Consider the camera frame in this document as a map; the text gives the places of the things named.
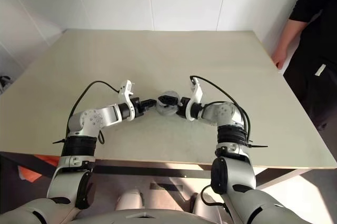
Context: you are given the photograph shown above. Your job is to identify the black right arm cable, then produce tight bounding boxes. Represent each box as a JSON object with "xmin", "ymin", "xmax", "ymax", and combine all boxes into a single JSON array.
[{"xmin": 189, "ymin": 75, "xmax": 252, "ymax": 145}]

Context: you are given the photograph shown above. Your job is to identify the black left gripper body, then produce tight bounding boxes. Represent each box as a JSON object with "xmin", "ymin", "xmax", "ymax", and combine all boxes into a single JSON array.
[{"xmin": 131, "ymin": 97, "xmax": 146, "ymax": 118}]

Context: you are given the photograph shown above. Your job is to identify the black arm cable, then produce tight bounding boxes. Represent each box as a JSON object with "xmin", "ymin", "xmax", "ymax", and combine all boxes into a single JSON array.
[
  {"xmin": 189, "ymin": 75, "xmax": 252, "ymax": 145},
  {"xmin": 67, "ymin": 80, "xmax": 121, "ymax": 145}
]

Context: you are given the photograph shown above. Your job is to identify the bystander bare hand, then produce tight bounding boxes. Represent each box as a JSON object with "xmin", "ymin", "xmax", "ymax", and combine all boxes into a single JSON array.
[{"xmin": 272, "ymin": 46, "xmax": 289, "ymax": 69}]

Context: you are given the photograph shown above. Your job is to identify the silver motor housing copper windings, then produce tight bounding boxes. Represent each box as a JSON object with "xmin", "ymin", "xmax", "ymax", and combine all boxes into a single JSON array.
[{"xmin": 156, "ymin": 92, "xmax": 180, "ymax": 116}]

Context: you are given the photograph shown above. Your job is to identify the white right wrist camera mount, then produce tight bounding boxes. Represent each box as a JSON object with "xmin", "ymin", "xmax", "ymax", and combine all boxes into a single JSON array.
[{"xmin": 184, "ymin": 77, "xmax": 204, "ymax": 122}]

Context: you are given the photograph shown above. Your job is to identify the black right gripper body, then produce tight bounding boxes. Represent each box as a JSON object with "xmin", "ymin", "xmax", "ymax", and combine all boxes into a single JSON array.
[{"xmin": 175, "ymin": 96, "xmax": 191, "ymax": 118}]

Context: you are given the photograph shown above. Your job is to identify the orange object under table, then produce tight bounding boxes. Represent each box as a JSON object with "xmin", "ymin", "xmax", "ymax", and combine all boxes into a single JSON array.
[{"xmin": 17, "ymin": 154, "xmax": 61, "ymax": 183}]

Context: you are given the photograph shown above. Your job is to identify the dark table frame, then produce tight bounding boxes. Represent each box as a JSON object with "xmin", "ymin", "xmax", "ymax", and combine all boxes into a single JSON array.
[{"xmin": 0, "ymin": 152, "xmax": 313, "ymax": 192}]

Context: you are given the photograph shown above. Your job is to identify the grey robot torso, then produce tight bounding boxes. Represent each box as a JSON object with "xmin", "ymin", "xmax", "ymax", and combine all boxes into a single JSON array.
[{"xmin": 71, "ymin": 208, "xmax": 237, "ymax": 224}]

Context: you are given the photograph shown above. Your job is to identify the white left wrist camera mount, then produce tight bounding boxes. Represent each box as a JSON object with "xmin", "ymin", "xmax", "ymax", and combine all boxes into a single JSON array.
[{"xmin": 117, "ymin": 80, "xmax": 136, "ymax": 122}]

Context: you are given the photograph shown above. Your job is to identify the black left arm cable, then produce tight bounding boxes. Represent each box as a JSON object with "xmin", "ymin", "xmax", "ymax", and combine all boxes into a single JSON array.
[{"xmin": 67, "ymin": 80, "xmax": 121, "ymax": 145}]

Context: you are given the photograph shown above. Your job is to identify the bystander in black clothing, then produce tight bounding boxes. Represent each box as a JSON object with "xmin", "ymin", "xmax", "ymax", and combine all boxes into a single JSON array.
[{"xmin": 283, "ymin": 0, "xmax": 337, "ymax": 131}]

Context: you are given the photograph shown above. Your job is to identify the pale rounded shape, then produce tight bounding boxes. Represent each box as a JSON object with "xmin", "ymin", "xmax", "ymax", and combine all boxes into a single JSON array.
[
  {"xmin": 115, "ymin": 188, "xmax": 146, "ymax": 212},
  {"xmin": 189, "ymin": 191, "xmax": 225, "ymax": 215}
]

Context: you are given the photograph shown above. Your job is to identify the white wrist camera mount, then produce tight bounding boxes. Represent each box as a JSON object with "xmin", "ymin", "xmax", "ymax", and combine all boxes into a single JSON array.
[
  {"xmin": 117, "ymin": 80, "xmax": 136, "ymax": 122},
  {"xmin": 184, "ymin": 77, "xmax": 204, "ymax": 122}
]

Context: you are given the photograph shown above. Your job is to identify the dark cluttered equipment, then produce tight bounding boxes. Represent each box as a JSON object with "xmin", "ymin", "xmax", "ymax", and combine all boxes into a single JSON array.
[{"xmin": 0, "ymin": 76, "xmax": 12, "ymax": 94}]

